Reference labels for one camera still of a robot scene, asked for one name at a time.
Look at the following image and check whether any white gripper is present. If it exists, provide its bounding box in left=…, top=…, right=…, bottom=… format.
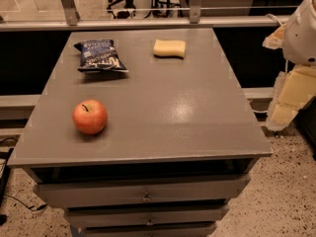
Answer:
left=263, top=0, right=316, bottom=131

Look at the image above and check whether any blue chip bag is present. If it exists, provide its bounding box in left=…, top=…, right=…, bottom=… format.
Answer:
left=74, top=39, right=127, bottom=73

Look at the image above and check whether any yellow sponge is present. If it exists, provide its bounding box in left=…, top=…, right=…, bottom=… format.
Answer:
left=153, top=39, right=186, bottom=58

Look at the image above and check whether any grey drawer cabinet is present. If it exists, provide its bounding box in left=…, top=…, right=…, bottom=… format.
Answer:
left=9, top=29, right=271, bottom=237

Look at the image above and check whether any red apple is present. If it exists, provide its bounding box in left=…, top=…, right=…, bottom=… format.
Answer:
left=72, top=100, right=108, bottom=134

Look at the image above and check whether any white cable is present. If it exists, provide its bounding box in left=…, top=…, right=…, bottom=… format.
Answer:
left=266, top=13, right=284, bottom=28

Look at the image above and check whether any metal railing frame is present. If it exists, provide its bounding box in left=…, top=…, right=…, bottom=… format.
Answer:
left=0, top=0, right=289, bottom=32

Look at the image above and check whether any black cable on floor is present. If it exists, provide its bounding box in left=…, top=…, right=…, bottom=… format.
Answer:
left=0, top=136, right=47, bottom=212

